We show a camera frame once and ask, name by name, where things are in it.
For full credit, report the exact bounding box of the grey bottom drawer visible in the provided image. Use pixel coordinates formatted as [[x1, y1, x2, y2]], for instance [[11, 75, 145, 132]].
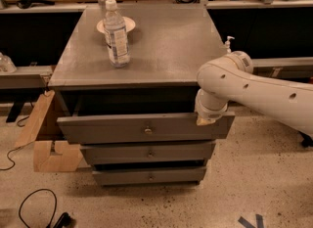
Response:
[[92, 166, 206, 186]]

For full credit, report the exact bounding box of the white pump dispenser bottle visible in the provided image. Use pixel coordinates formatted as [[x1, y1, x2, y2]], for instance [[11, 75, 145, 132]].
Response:
[[224, 36, 235, 53]]

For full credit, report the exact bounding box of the notched wooden block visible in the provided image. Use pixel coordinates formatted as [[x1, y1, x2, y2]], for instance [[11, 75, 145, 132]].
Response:
[[33, 140, 83, 172]]

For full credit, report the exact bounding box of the grey wooden drawer cabinet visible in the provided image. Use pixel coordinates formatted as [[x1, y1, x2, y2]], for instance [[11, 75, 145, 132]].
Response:
[[49, 3, 225, 171]]

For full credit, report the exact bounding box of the thin black cable left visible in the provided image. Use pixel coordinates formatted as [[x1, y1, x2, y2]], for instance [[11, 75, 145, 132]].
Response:
[[0, 115, 33, 172]]

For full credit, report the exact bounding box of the wooden plank leaning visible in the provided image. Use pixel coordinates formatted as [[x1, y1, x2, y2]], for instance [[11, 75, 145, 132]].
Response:
[[15, 91, 55, 148]]

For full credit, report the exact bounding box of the clear plastic water bottle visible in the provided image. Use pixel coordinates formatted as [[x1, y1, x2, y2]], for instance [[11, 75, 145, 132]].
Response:
[[103, 0, 130, 68]]

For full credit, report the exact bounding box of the black stand leg right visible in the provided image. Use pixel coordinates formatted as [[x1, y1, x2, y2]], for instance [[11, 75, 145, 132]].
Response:
[[300, 133, 313, 148]]

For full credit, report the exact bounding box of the small white plate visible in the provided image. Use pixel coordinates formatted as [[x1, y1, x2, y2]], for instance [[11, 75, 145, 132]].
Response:
[[96, 17, 136, 33]]

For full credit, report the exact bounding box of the grey drawer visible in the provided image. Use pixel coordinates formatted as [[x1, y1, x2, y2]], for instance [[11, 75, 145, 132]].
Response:
[[92, 166, 206, 186], [80, 140, 215, 164], [57, 112, 235, 144]]

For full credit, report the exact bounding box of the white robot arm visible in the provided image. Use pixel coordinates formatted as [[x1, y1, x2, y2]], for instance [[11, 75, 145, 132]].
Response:
[[195, 51, 313, 137]]

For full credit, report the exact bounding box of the black cable on floor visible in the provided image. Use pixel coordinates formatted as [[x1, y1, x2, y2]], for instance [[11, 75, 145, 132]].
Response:
[[18, 188, 72, 228]]

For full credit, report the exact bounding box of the grey top drawer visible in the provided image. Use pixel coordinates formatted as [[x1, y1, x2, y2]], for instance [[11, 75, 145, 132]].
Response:
[[57, 112, 235, 144]]

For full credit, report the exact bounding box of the grey middle drawer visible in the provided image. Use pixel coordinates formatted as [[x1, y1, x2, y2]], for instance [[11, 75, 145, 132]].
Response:
[[80, 140, 215, 164]]

